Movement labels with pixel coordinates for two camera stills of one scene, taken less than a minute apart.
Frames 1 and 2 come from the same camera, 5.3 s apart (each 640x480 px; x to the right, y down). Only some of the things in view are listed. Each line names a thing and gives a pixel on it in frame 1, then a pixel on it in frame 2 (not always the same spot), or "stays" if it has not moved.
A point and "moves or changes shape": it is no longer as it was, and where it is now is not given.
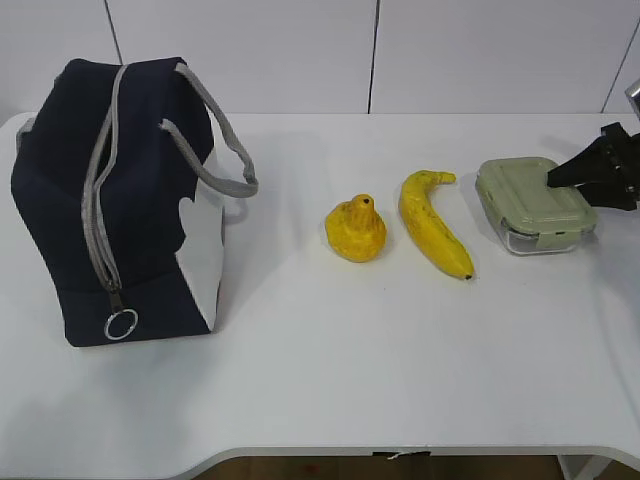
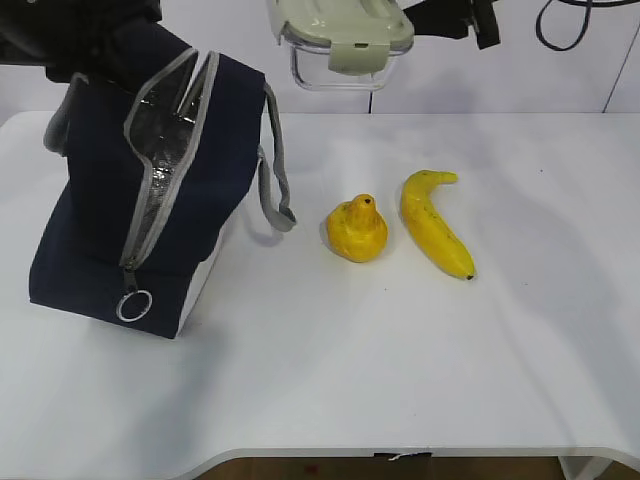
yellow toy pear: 355,230 stays
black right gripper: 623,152 to 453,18
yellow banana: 426,219 stays
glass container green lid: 531,216 to 344,45
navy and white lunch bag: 121,175 moves or changes shape
